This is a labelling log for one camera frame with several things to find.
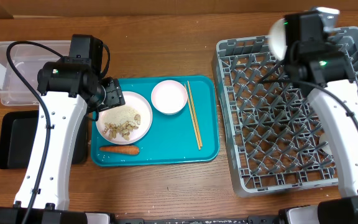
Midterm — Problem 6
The pale green bowl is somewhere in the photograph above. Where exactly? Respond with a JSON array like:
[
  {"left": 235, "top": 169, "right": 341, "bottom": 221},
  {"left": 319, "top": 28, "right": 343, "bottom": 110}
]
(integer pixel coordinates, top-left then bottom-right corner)
[{"left": 268, "top": 18, "right": 287, "bottom": 61}]

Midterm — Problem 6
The white paper cup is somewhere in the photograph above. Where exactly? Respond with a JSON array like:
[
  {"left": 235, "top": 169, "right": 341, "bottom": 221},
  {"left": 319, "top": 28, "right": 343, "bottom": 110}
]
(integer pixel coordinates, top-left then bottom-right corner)
[{"left": 319, "top": 133, "right": 332, "bottom": 155}]

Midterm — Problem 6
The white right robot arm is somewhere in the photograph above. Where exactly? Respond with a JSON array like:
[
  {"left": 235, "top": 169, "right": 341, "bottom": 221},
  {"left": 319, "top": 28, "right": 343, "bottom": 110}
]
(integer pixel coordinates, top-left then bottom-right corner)
[{"left": 277, "top": 9, "right": 358, "bottom": 223}]

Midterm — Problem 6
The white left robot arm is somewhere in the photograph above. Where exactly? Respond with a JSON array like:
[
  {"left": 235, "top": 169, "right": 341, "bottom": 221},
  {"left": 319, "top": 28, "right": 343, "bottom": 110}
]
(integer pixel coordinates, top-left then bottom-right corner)
[{"left": 0, "top": 34, "right": 125, "bottom": 223}]

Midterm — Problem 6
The clear plastic waste bin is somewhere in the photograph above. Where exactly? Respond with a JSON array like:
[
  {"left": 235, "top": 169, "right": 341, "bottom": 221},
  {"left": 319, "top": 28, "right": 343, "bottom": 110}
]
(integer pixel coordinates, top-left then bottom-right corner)
[{"left": 0, "top": 41, "right": 59, "bottom": 106}]

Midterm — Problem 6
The grey dishwasher rack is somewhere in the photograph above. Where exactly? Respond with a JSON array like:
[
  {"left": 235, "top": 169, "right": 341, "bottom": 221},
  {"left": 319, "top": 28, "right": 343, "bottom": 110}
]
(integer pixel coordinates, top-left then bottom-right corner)
[{"left": 211, "top": 26, "right": 358, "bottom": 198}]

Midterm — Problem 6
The pile of rice grains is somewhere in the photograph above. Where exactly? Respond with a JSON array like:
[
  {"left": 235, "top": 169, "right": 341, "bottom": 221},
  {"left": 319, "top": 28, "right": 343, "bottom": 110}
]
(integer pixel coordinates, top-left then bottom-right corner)
[{"left": 102, "top": 105, "right": 139, "bottom": 125}]

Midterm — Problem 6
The pile of peanut shells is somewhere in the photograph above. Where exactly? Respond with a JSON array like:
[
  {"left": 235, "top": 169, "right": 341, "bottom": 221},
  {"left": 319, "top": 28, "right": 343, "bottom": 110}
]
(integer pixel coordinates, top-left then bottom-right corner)
[{"left": 103, "top": 114, "right": 141, "bottom": 141}]

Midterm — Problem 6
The orange carrot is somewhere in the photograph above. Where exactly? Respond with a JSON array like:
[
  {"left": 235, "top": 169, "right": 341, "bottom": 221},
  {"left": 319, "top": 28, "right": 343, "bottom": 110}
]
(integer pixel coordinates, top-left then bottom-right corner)
[{"left": 99, "top": 146, "right": 140, "bottom": 156}]

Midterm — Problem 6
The pink bowl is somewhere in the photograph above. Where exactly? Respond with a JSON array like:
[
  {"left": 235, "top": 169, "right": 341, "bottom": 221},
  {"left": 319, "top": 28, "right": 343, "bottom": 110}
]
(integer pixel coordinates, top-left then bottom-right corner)
[{"left": 151, "top": 80, "right": 188, "bottom": 115}]

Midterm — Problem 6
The teal serving tray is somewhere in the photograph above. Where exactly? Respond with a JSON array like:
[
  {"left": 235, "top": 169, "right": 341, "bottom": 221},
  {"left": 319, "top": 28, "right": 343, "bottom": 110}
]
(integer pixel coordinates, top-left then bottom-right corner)
[{"left": 90, "top": 75, "right": 219, "bottom": 167}]

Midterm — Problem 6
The wooden chopstick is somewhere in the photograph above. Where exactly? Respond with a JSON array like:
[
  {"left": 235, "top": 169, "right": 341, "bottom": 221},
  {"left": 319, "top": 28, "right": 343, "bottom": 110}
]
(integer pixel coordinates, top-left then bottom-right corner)
[
  {"left": 184, "top": 84, "right": 201, "bottom": 151},
  {"left": 187, "top": 81, "right": 203, "bottom": 150}
]

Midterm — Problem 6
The black plastic tray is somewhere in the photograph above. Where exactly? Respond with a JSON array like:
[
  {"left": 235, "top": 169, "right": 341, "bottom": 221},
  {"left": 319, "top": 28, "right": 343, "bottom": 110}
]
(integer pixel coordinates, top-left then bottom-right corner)
[{"left": 0, "top": 110, "right": 88, "bottom": 169}]

